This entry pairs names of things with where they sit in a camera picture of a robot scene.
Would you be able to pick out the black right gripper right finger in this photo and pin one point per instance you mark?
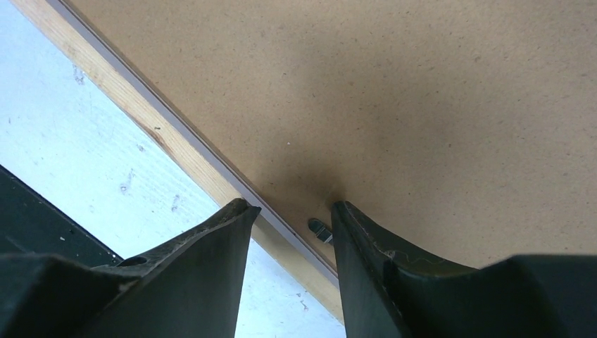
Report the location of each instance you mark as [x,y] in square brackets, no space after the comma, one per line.
[392,288]

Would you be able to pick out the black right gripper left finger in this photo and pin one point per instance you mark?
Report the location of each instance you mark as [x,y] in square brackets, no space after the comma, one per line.
[188,286]

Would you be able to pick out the brown cardboard backing board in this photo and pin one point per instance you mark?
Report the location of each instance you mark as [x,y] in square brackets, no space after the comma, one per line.
[466,127]

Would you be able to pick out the white wooden picture frame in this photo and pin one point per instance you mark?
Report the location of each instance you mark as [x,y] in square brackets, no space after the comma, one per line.
[71,35]

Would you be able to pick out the metal turn clip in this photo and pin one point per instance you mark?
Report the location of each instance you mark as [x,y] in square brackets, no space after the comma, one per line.
[320,230]

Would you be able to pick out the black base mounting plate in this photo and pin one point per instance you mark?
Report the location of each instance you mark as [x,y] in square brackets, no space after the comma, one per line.
[31,224]

